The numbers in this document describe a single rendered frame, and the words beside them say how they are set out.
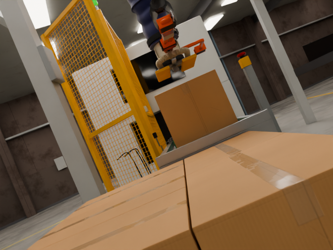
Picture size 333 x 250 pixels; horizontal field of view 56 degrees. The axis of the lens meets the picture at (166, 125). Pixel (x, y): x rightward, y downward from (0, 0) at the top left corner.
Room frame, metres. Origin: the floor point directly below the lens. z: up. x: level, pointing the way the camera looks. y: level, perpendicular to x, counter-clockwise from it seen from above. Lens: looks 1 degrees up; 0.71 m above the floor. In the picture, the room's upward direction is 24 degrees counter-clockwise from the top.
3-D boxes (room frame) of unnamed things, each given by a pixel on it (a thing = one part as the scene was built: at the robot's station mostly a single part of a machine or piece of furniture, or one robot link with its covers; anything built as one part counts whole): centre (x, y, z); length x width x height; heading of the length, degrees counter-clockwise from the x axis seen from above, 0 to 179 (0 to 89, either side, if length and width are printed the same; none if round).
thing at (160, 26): (1.58, -0.20, 1.22); 0.08 x 0.07 x 0.05; 179
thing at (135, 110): (2.84, 0.47, 1.05); 0.87 x 0.10 x 2.10; 50
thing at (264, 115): (1.81, -0.21, 0.58); 0.70 x 0.03 x 0.06; 88
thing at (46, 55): (2.59, 0.67, 1.62); 0.20 x 0.05 x 0.30; 178
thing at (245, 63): (2.36, -0.73, 0.50); 0.07 x 0.07 x 1.00; 88
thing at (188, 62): (2.18, -0.31, 1.11); 0.34 x 0.10 x 0.05; 179
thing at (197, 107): (2.18, -0.22, 0.75); 0.60 x 0.40 x 0.40; 177
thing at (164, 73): (2.18, -0.12, 1.11); 0.34 x 0.10 x 0.05; 179
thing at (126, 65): (3.60, 0.14, 1.05); 1.17 x 0.10 x 2.10; 178
